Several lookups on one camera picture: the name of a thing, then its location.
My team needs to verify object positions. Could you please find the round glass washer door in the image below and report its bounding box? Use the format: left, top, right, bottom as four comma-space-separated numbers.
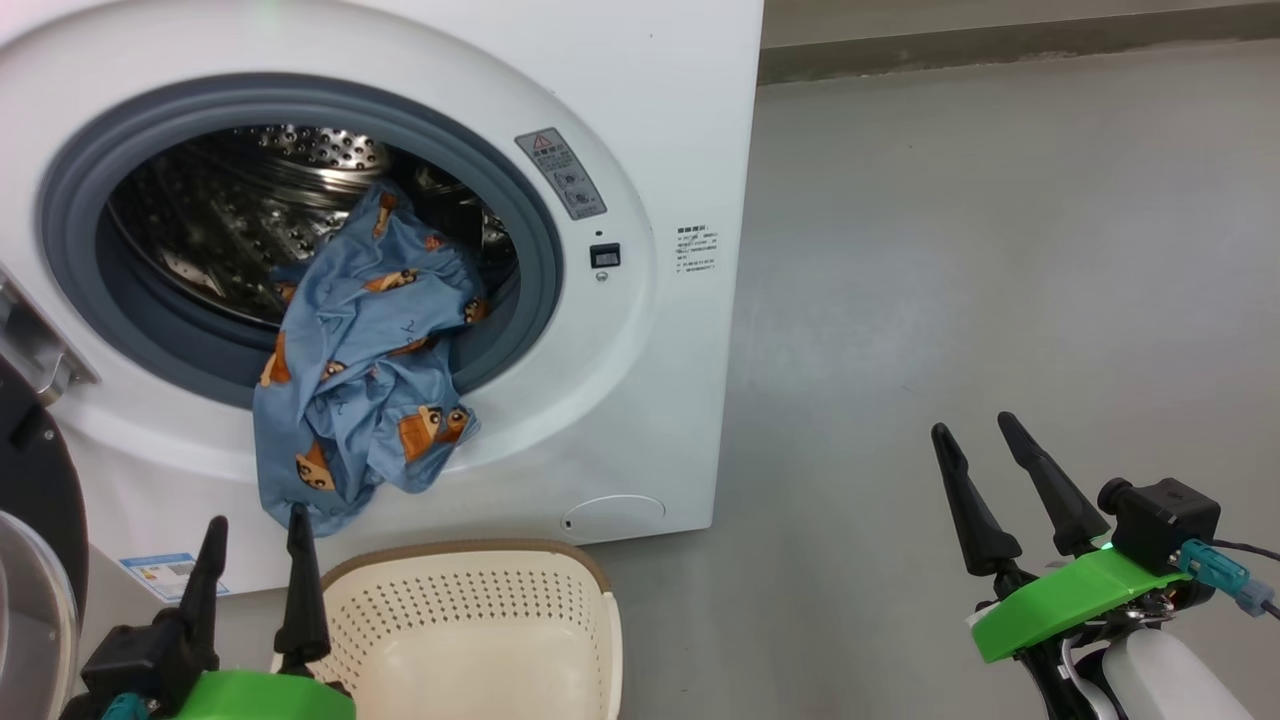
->
0, 355, 91, 720

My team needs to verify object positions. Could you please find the grey warning sticker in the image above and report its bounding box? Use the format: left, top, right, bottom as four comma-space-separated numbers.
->
515, 128, 608, 221

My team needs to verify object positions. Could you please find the cream perforated laundry basket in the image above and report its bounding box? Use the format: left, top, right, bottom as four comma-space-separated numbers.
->
270, 540, 624, 720

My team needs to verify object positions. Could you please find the blue cartoon print garment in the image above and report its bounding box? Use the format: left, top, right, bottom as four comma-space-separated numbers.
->
252, 180, 491, 539

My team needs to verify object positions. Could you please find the white front-load washing machine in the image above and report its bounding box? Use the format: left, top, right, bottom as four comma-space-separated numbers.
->
0, 0, 766, 601

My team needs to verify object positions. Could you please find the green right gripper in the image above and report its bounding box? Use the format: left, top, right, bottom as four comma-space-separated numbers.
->
930, 410, 1198, 666

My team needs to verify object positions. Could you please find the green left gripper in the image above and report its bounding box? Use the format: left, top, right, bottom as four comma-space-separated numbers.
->
175, 502, 357, 720

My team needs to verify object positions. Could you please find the blue energy label sticker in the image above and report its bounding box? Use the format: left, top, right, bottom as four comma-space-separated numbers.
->
118, 552, 229, 603

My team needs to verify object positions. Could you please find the teal right camera cable plug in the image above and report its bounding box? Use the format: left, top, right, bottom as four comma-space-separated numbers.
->
1178, 538, 1280, 619

